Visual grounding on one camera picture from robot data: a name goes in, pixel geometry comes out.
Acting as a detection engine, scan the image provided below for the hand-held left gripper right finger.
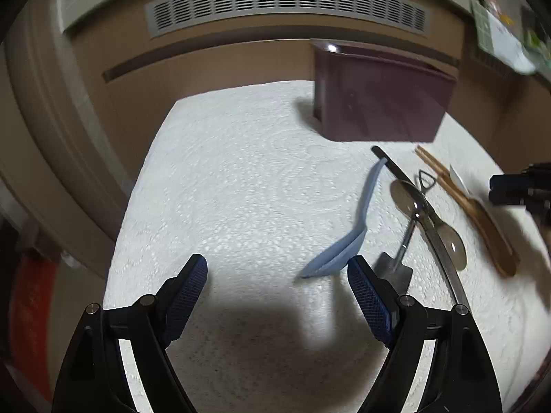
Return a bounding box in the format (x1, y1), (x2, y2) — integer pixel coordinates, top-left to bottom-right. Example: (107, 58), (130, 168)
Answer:
(346, 255), (504, 413)

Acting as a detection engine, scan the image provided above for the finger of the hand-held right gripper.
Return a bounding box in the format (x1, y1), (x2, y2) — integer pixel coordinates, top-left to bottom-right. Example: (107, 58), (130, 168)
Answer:
(489, 163), (551, 207)

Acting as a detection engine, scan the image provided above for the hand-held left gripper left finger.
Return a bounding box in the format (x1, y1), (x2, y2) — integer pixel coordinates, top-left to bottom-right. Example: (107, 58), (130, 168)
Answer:
(52, 254), (208, 413)

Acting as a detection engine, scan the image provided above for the light blue plastic spoon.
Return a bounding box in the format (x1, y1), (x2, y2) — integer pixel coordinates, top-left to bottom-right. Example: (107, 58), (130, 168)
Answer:
(300, 157), (388, 279)

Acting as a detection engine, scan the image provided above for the wooden spoon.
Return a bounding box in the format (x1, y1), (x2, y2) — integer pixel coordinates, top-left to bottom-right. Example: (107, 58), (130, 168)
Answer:
(452, 189), (519, 278)

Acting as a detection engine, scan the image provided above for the black-handled metal spoon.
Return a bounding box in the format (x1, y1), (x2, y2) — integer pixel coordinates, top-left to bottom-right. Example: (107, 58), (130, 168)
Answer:
(371, 145), (469, 273)

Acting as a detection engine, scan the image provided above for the wooden chopstick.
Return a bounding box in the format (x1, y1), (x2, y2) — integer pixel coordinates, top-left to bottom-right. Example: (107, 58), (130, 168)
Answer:
(418, 145), (463, 196)
(414, 148), (457, 201)

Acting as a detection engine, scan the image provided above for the purple plastic utensil container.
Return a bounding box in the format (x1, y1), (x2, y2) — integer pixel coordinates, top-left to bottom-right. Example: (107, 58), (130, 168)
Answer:
(309, 39), (459, 144)

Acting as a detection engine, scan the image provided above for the shovel-shaped metal spoon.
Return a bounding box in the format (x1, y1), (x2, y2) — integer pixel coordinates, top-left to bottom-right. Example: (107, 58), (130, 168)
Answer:
(374, 170), (437, 295)

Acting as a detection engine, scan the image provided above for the long steel spoon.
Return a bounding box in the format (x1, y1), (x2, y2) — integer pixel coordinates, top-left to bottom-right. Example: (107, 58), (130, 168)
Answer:
(389, 178), (471, 310)

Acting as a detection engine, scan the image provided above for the green plastic bag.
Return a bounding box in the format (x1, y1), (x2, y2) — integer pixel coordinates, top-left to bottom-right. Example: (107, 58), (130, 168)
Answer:
(525, 26), (545, 52)

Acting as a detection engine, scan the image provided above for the red object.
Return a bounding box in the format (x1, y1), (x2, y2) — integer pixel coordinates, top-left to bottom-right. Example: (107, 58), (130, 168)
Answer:
(9, 254), (59, 401)

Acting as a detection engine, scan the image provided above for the green checked cloth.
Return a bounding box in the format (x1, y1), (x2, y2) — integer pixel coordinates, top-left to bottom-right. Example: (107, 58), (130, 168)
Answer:
(469, 0), (539, 76)

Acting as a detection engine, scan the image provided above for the beige kitchen cabinet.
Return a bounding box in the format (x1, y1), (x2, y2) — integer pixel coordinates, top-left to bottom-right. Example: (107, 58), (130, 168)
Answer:
(0, 0), (551, 285)

